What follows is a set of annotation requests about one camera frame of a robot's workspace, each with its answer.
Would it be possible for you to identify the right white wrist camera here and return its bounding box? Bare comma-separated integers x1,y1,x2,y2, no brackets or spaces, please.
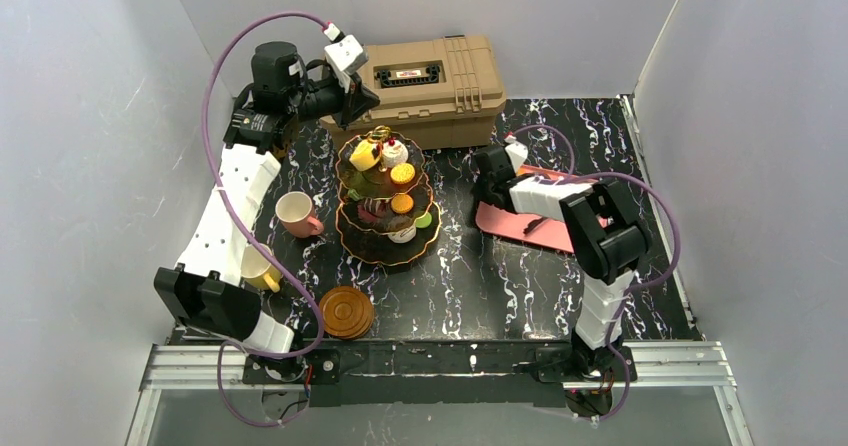
503,133,529,176

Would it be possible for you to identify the grey powdered cake ball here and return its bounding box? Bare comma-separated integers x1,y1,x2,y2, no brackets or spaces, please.
381,138,409,169

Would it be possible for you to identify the yellow dotted biscuit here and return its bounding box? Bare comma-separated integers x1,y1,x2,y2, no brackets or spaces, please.
390,193,415,215
390,162,416,186

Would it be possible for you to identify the yellow roll cake with cherry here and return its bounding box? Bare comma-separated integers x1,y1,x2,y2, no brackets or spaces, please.
349,139,382,172

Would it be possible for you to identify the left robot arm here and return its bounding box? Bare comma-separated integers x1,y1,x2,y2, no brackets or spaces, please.
154,35,379,359

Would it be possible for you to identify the tan plastic toolbox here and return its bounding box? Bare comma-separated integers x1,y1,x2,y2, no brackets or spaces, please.
319,35,507,150

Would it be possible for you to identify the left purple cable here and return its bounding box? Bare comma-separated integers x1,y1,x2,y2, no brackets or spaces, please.
200,10,346,430

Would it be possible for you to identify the pink mug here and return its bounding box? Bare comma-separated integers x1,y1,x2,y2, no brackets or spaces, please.
275,191,325,238

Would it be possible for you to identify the yellow mug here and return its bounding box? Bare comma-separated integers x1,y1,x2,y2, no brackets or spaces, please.
241,244,282,293

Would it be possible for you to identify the metal tongs black handle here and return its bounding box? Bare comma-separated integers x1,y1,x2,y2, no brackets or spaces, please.
520,166,596,236

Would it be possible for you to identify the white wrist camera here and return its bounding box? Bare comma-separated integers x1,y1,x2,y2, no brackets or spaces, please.
323,22,369,92
503,133,529,176

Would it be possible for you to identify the black three tier cake stand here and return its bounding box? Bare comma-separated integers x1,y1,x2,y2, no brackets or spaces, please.
335,125,441,267

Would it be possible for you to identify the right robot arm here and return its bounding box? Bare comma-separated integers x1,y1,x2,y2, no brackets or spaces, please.
472,142,651,351

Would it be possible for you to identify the stack of wooden coasters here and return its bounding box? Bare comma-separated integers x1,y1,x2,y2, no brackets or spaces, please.
319,286,375,340

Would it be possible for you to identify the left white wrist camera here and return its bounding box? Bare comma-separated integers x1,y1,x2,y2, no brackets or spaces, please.
323,22,369,92

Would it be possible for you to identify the pink serving tray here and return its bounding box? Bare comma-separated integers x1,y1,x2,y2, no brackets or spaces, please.
472,202,574,253

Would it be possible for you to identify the white chocolate drizzled donut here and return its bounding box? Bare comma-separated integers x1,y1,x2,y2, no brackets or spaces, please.
387,225,417,244

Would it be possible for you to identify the chocolate layered cake slice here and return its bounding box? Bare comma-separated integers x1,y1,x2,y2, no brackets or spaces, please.
357,198,388,225

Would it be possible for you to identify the green macaron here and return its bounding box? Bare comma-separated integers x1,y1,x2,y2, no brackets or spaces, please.
415,212,433,229

